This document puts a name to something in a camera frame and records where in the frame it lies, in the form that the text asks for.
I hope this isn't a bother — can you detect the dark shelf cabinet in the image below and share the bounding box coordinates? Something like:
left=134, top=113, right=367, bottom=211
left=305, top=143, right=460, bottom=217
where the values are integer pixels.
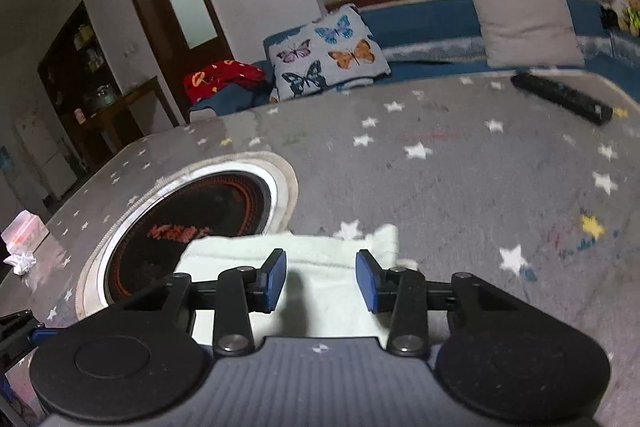
left=37, top=4, right=117, bottom=173

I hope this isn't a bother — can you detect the wooden door with glass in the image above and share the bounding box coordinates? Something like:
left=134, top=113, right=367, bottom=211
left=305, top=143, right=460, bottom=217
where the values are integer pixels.
left=132, top=0, right=233, bottom=118

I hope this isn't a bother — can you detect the pink tissue pack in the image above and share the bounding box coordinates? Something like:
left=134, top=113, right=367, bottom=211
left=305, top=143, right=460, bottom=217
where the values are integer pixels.
left=1, top=210, right=49, bottom=255

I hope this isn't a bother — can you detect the dark wooden side table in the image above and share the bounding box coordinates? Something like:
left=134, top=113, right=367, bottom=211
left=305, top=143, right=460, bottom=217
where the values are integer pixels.
left=75, top=77, right=180, bottom=170

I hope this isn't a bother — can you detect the panda plush toy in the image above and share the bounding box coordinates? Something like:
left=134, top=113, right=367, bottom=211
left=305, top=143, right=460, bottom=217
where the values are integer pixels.
left=600, top=0, right=626, bottom=29

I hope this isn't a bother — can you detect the black remote control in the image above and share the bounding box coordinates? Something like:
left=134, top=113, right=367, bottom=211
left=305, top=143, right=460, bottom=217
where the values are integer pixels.
left=511, top=72, right=613, bottom=126

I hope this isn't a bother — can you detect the red patterned blanket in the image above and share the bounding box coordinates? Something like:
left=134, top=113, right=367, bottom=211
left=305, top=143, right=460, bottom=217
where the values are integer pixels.
left=183, top=60, right=267, bottom=105

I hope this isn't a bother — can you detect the grey star tablecloth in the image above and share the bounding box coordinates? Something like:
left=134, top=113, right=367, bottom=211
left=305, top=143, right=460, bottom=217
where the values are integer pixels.
left=1, top=72, right=639, bottom=426

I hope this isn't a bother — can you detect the round induction cooker plate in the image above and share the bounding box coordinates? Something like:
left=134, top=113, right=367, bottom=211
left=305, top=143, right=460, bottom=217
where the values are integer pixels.
left=75, top=152, right=298, bottom=319

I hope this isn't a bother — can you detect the blue sofa bench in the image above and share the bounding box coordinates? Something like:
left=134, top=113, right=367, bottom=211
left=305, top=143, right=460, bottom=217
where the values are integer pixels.
left=189, top=0, right=639, bottom=121

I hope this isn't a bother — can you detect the butterfly print pillow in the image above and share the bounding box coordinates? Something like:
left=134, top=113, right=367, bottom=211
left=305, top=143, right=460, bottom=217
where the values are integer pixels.
left=268, top=4, right=390, bottom=102

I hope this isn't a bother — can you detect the bear plush toy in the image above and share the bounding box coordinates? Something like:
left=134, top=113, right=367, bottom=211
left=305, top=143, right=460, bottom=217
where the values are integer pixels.
left=618, top=0, right=640, bottom=37

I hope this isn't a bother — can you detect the pale green garment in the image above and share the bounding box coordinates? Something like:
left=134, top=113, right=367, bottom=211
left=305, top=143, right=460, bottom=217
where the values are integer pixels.
left=175, top=225, right=418, bottom=343

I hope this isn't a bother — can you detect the crumpled white tissue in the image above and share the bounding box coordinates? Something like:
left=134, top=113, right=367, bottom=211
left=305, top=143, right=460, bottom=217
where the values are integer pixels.
left=3, top=253, right=37, bottom=277

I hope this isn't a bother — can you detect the white refrigerator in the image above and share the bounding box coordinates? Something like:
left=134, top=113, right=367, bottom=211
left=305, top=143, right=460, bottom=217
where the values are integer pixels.
left=14, top=115, right=77, bottom=199

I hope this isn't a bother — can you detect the grey cushion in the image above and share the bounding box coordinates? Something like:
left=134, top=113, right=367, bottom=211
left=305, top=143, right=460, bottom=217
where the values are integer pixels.
left=473, top=0, right=585, bottom=68

